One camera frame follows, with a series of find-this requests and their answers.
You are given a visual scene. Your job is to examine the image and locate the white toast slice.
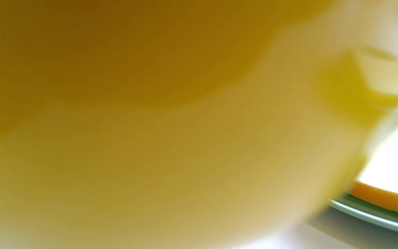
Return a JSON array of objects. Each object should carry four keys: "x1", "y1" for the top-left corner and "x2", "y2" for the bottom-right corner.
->
[{"x1": 348, "y1": 181, "x2": 398, "y2": 221}]

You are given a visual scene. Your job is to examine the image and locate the green plate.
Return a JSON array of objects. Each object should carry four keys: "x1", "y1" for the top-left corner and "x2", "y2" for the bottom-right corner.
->
[{"x1": 330, "y1": 194, "x2": 398, "y2": 239}]

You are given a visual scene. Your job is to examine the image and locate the yellow bowl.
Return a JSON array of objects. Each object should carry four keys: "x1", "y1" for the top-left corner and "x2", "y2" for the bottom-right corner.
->
[{"x1": 0, "y1": 0, "x2": 398, "y2": 249}]

